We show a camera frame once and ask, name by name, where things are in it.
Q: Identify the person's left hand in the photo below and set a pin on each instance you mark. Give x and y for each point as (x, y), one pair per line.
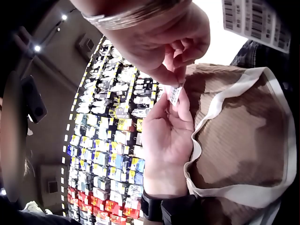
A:
(164, 145)

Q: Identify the person's right thumb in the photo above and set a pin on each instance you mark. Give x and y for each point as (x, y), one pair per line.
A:
(167, 73)

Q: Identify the person's right hand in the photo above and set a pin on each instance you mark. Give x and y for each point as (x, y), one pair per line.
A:
(150, 35)

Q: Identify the sheet of barcode labels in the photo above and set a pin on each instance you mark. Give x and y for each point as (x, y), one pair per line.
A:
(255, 21)

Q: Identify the brown garment with white trim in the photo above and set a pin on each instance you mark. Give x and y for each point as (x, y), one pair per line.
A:
(243, 140)

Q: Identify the black wrist band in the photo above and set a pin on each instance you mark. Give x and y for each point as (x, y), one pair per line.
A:
(173, 211)

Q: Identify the dark plaid garment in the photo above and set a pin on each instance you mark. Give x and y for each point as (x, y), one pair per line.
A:
(255, 56)

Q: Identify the person's right fingers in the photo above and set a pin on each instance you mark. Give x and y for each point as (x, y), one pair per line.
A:
(192, 50)

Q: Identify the person's body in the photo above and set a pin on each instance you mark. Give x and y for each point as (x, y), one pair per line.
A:
(35, 215)

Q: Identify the small barcode sticker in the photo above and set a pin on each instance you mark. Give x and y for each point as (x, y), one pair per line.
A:
(176, 95)

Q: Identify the full shop shelf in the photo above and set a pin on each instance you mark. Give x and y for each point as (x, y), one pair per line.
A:
(105, 140)

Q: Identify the person's left fingers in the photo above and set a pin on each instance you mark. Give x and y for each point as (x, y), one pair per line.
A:
(185, 112)

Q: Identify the round ceiling lamp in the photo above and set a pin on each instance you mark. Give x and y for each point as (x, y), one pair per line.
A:
(64, 17)
(37, 48)

